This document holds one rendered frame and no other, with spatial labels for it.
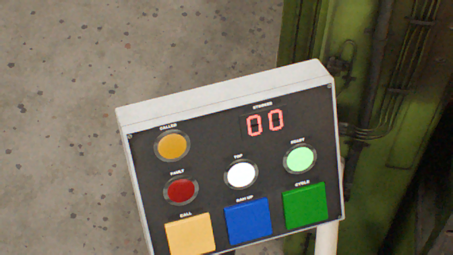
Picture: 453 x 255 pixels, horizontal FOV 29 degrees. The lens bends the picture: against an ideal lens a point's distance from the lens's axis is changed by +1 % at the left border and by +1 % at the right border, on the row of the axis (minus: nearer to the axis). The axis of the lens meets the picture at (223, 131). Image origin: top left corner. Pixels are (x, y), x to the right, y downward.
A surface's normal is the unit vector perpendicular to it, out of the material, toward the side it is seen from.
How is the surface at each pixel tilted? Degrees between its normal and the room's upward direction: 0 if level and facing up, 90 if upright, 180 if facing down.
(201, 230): 60
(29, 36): 0
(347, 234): 90
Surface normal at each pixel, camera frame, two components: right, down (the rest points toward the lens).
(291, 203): 0.26, 0.48
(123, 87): 0.01, -0.48
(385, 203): -0.14, 0.86
